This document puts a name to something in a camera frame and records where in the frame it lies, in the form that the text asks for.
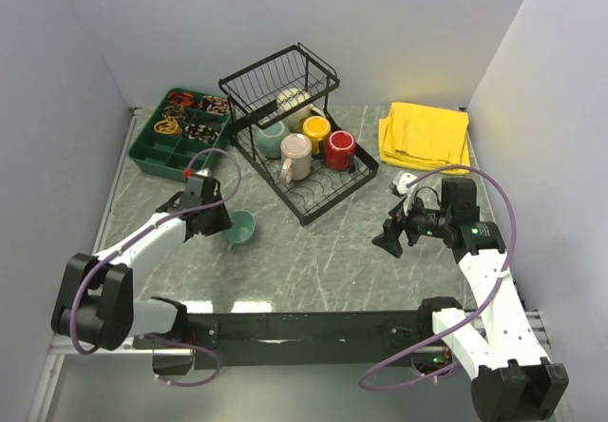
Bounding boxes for black wire dish rack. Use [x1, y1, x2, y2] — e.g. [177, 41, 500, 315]
[218, 43, 379, 226]

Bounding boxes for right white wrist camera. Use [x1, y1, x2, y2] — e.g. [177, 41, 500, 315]
[389, 170, 417, 211]

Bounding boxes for floral white green-inside mug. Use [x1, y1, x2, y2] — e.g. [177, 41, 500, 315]
[276, 87, 326, 133]

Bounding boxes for yellow enamel mug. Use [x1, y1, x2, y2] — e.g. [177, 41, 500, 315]
[302, 116, 332, 155]

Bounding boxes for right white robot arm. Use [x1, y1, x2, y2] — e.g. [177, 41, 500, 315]
[367, 171, 569, 421]

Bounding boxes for black base bar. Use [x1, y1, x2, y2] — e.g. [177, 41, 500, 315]
[128, 303, 441, 380]

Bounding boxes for folded yellow cloth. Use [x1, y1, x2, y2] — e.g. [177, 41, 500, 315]
[378, 102, 470, 175]

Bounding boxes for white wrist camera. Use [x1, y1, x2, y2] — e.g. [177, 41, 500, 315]
[183, 168, 213, 180]
[389, 170, 417, 211]

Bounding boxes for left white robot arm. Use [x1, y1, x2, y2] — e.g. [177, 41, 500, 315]
[50, 170, 232, 351]

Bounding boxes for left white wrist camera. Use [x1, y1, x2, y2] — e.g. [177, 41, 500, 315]
[183, 168, 213, 180]

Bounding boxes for green compartment tray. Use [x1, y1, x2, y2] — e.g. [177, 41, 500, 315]
[128, 87, 230, 182]

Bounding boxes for black floral scrunchie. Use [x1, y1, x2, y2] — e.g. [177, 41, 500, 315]
[184, 123, 219, 145]

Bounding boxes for floral pink scrunchie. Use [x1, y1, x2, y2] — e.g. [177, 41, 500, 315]
[198, 96, 231, 115]

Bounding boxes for red enamel mug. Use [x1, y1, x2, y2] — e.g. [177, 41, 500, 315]
[325, 130, 356, 171]

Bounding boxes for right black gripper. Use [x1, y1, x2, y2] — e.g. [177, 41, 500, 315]
[371, 189, 452, 258]

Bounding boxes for mint green cup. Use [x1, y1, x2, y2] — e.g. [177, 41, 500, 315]
[223, 210, 257, 251]

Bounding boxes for pink purple-inside mug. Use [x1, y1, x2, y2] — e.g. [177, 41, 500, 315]
[279, 133, 312, 183]

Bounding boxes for yellow hair ties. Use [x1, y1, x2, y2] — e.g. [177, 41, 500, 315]
[155, 119, 185, 139]

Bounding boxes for teal glazed ceramic mug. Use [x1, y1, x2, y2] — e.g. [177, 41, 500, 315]
[254, 122, 290, 159]

